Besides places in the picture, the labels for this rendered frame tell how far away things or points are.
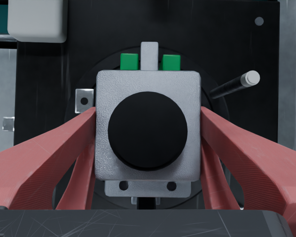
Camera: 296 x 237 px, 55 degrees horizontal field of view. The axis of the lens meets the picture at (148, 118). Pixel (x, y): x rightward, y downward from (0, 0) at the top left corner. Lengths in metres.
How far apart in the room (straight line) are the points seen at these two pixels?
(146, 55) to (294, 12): 0.19
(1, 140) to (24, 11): 0.14
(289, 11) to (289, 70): 0.06
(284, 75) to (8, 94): 0.28
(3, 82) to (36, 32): 0.10
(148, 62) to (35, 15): 0.13
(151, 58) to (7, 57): 0.22
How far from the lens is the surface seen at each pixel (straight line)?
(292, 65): 0.31
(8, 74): 0.35
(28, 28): 0.27
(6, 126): 0.29
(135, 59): 0.19
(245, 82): 0.17
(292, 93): 0.30
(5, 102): 0.35
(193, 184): 0.25
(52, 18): 0.26
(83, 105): 0.23
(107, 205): 0.27
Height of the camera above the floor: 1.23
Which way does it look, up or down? 88 degrees down
